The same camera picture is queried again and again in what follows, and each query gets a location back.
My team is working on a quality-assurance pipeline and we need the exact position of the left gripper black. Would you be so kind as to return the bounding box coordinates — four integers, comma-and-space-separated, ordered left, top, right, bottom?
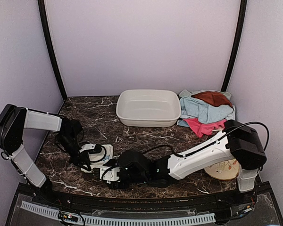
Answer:
57, 134, 92, 171

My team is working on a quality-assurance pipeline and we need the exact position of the white embroidered towel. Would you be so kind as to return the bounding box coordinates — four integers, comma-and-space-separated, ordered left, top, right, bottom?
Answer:
81, 145, 113, 173

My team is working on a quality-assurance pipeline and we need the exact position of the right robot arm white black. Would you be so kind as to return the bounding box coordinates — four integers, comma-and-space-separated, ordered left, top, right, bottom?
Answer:
100, 120, 267, 204

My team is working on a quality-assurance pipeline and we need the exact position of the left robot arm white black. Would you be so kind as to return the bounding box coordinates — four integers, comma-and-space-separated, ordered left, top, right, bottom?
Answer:
0, 104, 91, 188

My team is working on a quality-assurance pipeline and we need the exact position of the white plastic basin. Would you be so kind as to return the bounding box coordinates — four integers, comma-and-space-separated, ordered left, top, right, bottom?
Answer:
116, 89, 181, 127

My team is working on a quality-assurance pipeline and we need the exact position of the pink towel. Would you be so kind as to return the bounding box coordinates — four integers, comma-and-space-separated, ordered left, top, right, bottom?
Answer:
177, 118, 227, 138

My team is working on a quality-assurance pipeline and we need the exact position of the light blue towel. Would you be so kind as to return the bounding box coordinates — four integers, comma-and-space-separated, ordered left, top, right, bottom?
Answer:
180, 97, 236, 124

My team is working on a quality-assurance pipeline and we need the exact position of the round floral wooden plate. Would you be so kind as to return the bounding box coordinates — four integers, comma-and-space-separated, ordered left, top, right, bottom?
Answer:
204, 159, 239, 181

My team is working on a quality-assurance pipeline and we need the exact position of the dark red towel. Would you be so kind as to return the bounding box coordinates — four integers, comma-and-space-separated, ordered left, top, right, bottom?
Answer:
191, 91, 233, 108

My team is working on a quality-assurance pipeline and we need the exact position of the left camera black cable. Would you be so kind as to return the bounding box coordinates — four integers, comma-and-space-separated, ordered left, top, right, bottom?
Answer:
55, 120, 108, 165

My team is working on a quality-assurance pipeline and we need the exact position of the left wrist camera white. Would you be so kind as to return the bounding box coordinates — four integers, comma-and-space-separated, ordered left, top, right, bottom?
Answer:
79, 143, 102, 154

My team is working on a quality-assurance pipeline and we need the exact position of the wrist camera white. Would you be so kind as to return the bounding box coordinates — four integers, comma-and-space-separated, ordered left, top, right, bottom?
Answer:
92, 166, 120, 183
79, 143, 102, 154

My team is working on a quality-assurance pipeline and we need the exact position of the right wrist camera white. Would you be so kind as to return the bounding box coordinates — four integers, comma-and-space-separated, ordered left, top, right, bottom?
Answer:
92, 166, 120, 183

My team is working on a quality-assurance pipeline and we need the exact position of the white slotted cable duct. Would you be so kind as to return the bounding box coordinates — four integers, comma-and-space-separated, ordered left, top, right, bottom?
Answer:
20, 201, 216, 226

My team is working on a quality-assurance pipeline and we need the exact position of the black front rail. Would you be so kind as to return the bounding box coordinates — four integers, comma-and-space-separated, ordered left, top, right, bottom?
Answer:
33, 186, 272, 214

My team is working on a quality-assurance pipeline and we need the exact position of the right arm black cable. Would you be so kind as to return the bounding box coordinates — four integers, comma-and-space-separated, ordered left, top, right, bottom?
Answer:
143, 121, 271, 158

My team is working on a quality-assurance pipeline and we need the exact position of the left black frame post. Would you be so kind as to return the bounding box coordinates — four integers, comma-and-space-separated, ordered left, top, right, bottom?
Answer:
37, 0, 68, 102

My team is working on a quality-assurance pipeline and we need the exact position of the black frame post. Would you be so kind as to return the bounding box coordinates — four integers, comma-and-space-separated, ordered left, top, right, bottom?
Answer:
221, 0, 248, 92
37, 0, 68, 102

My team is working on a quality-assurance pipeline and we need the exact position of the right black frame post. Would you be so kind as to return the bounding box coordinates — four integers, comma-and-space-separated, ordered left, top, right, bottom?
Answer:
221, 0, 248, 92

